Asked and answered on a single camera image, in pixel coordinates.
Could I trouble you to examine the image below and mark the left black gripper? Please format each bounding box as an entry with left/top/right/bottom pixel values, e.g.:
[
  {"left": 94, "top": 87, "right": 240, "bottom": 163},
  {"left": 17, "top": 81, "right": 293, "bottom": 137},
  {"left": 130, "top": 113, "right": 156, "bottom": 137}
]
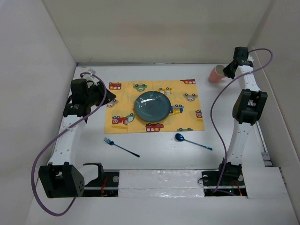
[{"left": 85, "top": 82, "right": 115, "bottom": 107}]

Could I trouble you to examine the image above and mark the pink ceramic mug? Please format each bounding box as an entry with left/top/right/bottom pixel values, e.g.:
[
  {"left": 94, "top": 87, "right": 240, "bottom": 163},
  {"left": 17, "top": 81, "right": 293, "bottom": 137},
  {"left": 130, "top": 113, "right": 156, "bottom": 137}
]
[{"left": 209, "top": 65, "right": 225, "bottom": 83}]

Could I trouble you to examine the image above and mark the blue metal fork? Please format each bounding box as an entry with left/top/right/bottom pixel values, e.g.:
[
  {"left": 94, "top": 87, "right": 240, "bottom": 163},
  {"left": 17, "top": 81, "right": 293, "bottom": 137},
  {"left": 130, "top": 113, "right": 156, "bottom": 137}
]
[{"left": 104, "top": 137, "right": 140, "bottom": 158}]

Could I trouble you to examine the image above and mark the teal ceramic plate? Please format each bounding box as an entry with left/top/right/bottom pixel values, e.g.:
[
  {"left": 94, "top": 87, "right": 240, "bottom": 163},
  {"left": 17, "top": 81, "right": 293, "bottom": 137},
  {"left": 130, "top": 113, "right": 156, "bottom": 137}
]
[{"left": 134, "top": 91, "right": 171, "bottom": 122}]

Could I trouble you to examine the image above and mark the yellow cartoon vehicle cloth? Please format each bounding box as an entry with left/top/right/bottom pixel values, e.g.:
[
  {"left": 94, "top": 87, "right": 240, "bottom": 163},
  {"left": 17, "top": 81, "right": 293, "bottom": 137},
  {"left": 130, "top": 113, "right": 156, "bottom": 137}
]
[{"left": 105, "top": 79, "right": 205, "bottom": 134}]

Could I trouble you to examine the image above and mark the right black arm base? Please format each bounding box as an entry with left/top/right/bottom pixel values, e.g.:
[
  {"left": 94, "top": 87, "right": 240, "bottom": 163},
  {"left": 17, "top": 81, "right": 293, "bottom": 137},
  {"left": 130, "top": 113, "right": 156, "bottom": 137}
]
[{"left": 197, "top": 163, "right": 247, "bottom": 197}]

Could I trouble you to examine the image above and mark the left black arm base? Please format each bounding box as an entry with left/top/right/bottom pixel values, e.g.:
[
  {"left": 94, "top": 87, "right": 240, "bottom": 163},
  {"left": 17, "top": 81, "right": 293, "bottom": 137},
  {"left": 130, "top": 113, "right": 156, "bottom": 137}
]
[{"left": 82, "top": 170, "right": 120, "bottom": 197}]

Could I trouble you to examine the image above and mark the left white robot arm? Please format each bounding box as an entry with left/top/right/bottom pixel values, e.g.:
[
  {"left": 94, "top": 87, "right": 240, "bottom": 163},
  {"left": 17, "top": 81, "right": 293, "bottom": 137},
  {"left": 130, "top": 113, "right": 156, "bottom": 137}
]
[{"left": 38, "top": 73, "right": 116, "bottom": 198}]

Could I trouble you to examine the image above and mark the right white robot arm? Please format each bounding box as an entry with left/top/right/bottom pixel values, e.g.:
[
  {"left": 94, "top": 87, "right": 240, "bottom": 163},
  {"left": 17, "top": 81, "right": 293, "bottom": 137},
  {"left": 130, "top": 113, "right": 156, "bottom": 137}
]
[{"left": 217, "top": 47, "right": 268, "bottom": 185}]

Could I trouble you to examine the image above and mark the blue metal spoon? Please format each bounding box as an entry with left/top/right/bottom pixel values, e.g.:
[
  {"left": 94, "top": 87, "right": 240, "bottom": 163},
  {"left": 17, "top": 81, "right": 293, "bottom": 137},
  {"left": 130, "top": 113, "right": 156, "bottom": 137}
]
[{"left": 175, "top": 133, "right": 213, "bottom": 150}]

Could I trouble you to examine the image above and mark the white foam front block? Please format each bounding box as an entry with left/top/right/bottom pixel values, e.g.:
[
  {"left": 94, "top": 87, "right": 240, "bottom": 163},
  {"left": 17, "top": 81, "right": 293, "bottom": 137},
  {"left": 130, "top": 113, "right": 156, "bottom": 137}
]
[{"left": 118, "top": 170, "right": 204, "bottom": 198}]

